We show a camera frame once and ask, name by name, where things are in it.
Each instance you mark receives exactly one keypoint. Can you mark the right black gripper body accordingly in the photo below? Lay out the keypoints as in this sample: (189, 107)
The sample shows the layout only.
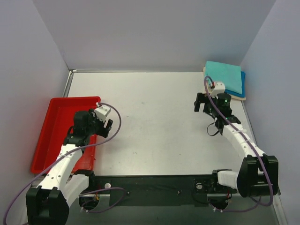
(202, 103)

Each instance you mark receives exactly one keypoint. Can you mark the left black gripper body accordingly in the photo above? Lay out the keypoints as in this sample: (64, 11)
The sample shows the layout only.
(107, 126)

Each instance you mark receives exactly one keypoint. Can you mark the teal t shirt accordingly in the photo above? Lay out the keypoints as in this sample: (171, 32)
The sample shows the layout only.
(229, 75)

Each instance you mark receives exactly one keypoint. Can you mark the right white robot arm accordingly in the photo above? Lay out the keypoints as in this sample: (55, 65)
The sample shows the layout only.
(258, 174)

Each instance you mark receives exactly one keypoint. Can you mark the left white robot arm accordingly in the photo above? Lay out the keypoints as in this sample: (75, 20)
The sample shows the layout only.
(49, 202)

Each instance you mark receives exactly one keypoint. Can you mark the folded beige t shirt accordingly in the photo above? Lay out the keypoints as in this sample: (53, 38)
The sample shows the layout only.
(236, 98)

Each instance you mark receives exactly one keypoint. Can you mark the red plastic bin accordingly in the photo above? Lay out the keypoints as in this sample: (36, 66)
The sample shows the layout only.
(58, 120)

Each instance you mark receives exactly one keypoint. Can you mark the folded blue t shirt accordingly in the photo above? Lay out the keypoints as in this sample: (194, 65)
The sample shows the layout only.
(242, 95)

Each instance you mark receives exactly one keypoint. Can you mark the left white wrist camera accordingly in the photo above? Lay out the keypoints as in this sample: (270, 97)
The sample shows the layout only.
(102, 111)

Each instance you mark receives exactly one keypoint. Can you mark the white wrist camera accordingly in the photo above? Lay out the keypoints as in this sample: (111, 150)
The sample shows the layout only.
(216, 88)
(102, 111)

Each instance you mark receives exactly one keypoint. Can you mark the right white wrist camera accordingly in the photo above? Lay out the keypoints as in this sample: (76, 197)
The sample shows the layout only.
(216, 88)

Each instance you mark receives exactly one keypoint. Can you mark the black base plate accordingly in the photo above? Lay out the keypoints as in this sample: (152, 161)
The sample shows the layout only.
(159, 190)

